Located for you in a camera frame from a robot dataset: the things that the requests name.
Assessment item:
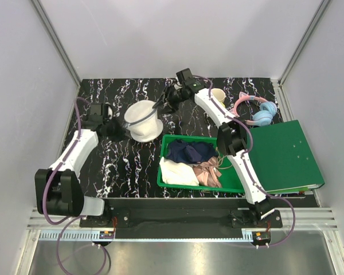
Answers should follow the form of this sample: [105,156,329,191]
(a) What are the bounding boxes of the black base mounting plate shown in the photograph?
[80,198,283,241]

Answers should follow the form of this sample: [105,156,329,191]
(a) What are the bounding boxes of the green plastic bin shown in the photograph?
[157,135,244,193]

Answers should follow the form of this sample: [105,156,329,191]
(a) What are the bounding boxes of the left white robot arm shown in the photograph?
[34,103,123,227]

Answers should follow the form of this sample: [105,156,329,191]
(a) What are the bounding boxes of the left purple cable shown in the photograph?
[42,96,112,274]

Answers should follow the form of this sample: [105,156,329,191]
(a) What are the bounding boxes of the white mesh laundry bag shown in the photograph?
[123,100,163,143]

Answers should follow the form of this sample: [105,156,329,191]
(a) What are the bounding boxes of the pink satin garment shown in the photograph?
[192,148,233,188]

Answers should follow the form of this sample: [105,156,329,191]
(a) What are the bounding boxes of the navy blue garment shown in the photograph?
[165,139,218,164]

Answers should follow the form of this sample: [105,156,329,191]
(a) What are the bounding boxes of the cream white garment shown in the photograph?
[159,157,199,186]

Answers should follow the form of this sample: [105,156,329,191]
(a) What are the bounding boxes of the pink cat ear headphones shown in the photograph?
[229,92,277,127]

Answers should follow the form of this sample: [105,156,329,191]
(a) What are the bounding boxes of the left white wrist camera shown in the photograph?
[106,103,114,120]

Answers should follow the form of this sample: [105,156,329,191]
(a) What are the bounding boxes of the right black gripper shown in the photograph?
[152,85,186,116]

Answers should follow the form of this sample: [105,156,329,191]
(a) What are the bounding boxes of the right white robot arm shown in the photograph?
[155,68,275,227]

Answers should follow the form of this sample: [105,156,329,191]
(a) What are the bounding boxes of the green ring binder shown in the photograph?
[249,120,325,193]

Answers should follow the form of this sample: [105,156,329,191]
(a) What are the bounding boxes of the yellow mug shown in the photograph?
[211,88,226,108]

